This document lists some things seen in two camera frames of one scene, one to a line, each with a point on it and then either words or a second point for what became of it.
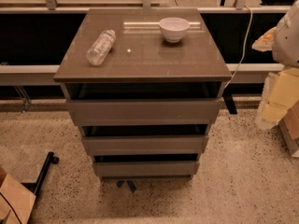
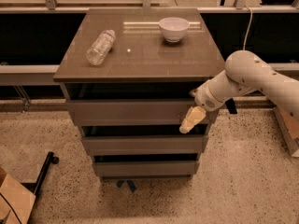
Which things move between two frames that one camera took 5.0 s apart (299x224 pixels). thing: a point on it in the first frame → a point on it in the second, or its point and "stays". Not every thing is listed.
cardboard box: (16, 201) stays
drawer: (143, 112) stays
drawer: (178, 145) stays
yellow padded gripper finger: (280, 92) → (210, 95)
